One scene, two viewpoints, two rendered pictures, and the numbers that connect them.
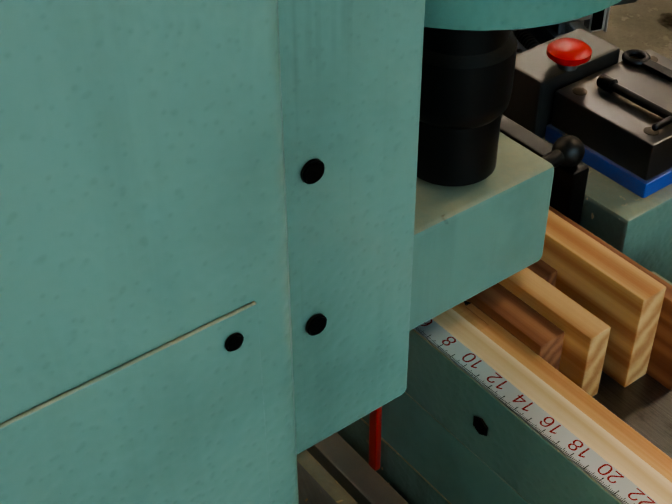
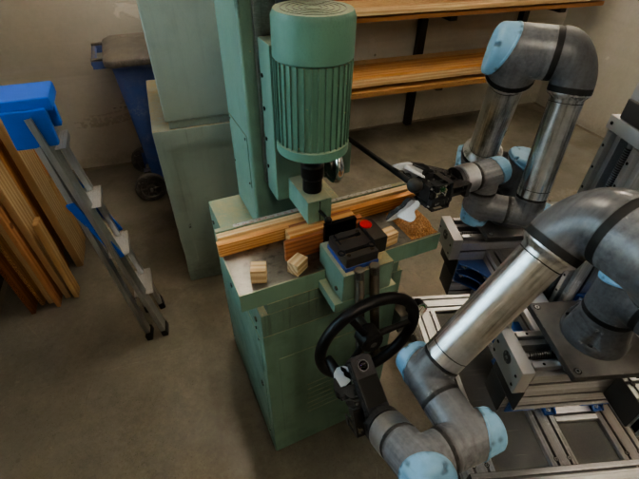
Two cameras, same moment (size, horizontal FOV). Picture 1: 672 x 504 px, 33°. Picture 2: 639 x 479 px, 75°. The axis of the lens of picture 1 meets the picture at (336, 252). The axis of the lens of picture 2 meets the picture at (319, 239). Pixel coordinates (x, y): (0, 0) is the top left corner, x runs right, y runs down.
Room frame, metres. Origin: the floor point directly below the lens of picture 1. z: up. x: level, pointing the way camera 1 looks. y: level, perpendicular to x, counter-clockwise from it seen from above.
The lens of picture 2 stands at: (0.72, -0.97, 1.65)
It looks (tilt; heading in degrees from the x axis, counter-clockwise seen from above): 40 degrees down; 101
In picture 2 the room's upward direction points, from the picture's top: 1 degrees clockwise
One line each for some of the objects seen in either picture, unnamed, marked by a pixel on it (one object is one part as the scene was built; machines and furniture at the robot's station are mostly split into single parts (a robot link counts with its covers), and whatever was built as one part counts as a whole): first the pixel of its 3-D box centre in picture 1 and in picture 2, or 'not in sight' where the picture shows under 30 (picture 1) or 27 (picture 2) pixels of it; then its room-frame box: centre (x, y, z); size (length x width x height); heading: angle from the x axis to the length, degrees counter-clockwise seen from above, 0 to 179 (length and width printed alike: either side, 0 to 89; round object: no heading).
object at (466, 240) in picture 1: (417, 238); (309, 199); (0.51, -0.05, 0.99); 0.14 x 0.07 x 0.09; 127
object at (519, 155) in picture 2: not in sight; (520, 171); (1.11, 0.26, 0.98); 0.13 x 0.12 x 0.14; 174
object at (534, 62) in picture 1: (620, 99); (358, 242); (0.67, -0.20, 0.99); 0.13 x 0.11 x 0.06; 37
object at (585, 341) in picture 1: (476, 278); (319, 229); (0.55, -0.09, 0.93); 0.20 x 0.02 x 0.06; 37
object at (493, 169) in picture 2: not in sight; (487, 174); (0.96, 0.04, 1.08); 0.11 x 0.08 x 0.09; 37
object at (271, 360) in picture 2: not in sight; (298, 320); (0.44, 0.03, 0.36); 0.58 x 0.45 x 0.71; 127
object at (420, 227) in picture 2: not in sight; (412, 217); (0.80, 0.03, 0.92); 0.14 x 0.09 x 0.04; 127
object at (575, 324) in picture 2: not in sight; (601, 321); (1.26, -0.21, 0.87); 0.15 x 0.15 x 0.10
